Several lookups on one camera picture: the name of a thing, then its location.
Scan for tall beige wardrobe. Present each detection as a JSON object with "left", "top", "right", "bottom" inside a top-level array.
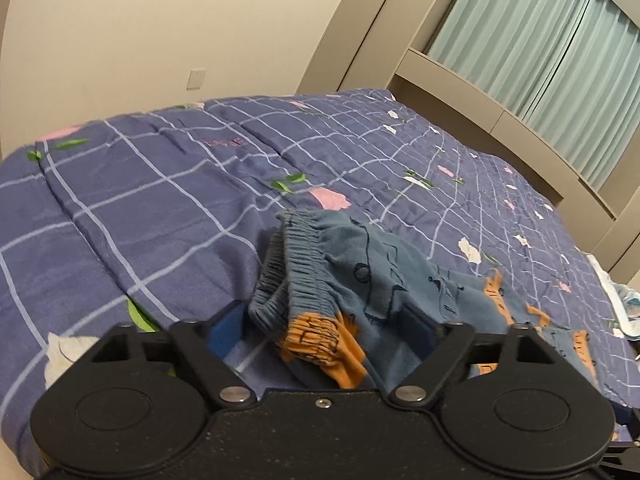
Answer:
[
  {"left": 592, "top": 157, "right": 640, "bottom": 286},
  {"left": 295, "top": 0, "right": 462, "bottom": 97}
]

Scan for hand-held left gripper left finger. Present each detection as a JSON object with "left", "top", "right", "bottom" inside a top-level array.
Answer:
[{"left": 90, "top": 301, "right": 257, "bottom": 408}]

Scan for blue checked floral blanket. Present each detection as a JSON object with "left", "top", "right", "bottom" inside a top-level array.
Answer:
[{"left": 0, "top": 89, "right": 633, "bottom": 472}]

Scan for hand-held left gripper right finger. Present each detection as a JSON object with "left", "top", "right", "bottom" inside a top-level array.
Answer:
[{"left": 387, "top": 306, "right": 566, "bottom": 407}]

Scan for light blue crumpled cloth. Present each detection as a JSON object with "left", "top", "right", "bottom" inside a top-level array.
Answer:
[{"left": 587, "top": 254, "right": 640, "bottom": 339}]

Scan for blue pants with orange print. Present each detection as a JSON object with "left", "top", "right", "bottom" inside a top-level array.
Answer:
[{"left": 247, "top": 209, "right": 602, "bottom": 402}]

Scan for teal curtain panel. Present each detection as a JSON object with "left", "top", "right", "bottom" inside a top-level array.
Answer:
[
  {"left": 425, "top": 0, "right": 598, "bottom": 121},
  {"left": 520, "top": 0, "right": 640, "bottom": 192}
]

